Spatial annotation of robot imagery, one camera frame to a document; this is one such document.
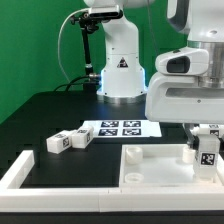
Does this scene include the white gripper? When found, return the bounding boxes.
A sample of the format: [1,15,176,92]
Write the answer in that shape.
[145,72,224,149]

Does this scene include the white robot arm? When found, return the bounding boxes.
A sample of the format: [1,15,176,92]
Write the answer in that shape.
[84,0,224,150]

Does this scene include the white camera cable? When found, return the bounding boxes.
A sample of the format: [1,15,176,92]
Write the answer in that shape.
[57,8,89,84]

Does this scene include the white U-shaped fence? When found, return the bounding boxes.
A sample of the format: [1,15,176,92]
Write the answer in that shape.
[0,150,224,212]

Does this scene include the white square table top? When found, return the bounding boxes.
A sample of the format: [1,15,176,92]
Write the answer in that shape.
[119,144,224,190]

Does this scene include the silver background camera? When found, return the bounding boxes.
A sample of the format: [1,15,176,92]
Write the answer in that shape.
[88,5,123,19]

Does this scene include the black camera stand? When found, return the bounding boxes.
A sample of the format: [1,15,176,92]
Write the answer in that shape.
[70,13,101,84]

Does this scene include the white tag sheet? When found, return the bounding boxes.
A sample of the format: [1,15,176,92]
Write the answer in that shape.
[83,119,162,138]

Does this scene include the black cables on table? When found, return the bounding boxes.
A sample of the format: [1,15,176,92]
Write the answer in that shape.
[53,75,101,92]

